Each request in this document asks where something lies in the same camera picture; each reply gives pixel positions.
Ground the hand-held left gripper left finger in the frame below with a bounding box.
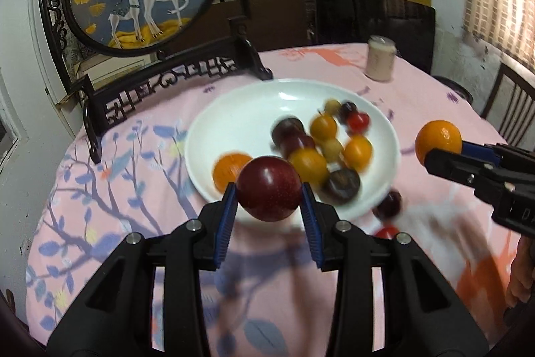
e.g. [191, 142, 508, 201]
[47, 181, 240, 357]

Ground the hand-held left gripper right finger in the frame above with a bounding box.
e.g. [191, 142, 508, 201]
[300, 181, 490, 357]

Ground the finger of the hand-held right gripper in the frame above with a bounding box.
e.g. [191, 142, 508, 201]
[462, 142, 535, 178]
[423, 149, 519, 199]

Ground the large orange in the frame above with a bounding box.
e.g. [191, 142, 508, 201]
[415, 120, 463, 166]

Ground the large dark red plum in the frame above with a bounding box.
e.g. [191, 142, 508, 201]
[236, 156, 302, 221]

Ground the round orange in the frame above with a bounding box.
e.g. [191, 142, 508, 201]
[288, 148, 329, 186]

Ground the small dark red plum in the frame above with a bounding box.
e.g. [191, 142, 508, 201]
[280, 133, 317, 159]

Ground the small yellow tomato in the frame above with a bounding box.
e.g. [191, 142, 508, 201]
[309, 112, 338, 140]

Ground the red cherry tomato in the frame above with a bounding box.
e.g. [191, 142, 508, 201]
[348, 111, 372, 134]
[374, 225, 400, 240]

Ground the white oval plate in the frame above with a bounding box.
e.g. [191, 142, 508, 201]
[184, 78, 400, 220]

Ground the small dark brown fruit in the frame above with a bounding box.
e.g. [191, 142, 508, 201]
[338, 101, 359, 122]

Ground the person's right hand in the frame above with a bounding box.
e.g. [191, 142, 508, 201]
[505, 238, 533, 307]

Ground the dark purple plum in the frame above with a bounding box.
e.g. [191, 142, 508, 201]
[324, 168, 361, 204]

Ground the orange mandarin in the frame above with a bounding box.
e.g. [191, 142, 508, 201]
[212, 152, 253, 192]

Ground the dark wooden chair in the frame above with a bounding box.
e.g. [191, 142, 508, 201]
[480, 62, 535, 149]

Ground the dark round stool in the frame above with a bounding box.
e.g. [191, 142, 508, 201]
[432, 76, 474, 103]

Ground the small orange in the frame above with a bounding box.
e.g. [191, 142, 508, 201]
[343, 135, 373, 173]

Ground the pink beverage can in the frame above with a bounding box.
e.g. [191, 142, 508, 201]
[364, 35, 396, 82]

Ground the black glossy panel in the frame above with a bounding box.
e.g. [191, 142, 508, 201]
[313, 0, 436, 75]

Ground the brown wooden board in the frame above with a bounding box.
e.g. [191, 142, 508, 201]
[167, 0, 316, 52]

